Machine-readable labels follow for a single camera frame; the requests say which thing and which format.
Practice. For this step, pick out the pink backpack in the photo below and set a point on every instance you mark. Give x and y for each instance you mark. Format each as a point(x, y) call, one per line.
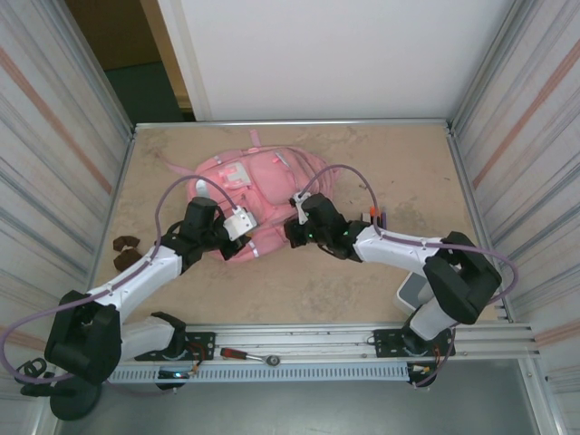
point(272, 181)

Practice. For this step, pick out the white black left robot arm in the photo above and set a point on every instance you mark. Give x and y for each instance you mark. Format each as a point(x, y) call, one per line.
point(136, 278)

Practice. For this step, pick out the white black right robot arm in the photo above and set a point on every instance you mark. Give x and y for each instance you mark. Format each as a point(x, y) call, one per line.
point(394, 247)

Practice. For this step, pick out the black marker orange cap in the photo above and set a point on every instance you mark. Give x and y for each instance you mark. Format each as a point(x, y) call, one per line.
point(373, 211)

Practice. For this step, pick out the dark brown lump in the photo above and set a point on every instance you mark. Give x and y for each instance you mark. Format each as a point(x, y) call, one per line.
point(122, 244)
point(127, 262)

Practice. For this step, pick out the white flat box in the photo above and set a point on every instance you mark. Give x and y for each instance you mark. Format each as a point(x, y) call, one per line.
point(410, 292)

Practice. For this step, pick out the small circuit board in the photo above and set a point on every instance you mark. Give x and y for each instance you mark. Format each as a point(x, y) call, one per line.
point(174, 374)
point(421, 369)

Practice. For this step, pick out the black round base stand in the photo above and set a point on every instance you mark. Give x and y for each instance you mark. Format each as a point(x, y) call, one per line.
point(74, 405)

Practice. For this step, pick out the aluminium side rail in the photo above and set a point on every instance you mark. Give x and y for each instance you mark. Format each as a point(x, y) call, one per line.
point(117, 181)
point(466, 181)

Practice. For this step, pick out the aluminium back rail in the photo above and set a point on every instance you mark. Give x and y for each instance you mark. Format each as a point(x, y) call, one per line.
point(362, 122)

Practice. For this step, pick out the aluminium front rail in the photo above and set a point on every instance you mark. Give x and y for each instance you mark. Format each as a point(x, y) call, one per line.
point(294, 337)

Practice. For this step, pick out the white door frame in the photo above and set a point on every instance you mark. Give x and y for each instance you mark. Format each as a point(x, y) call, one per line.
point(186, 59)

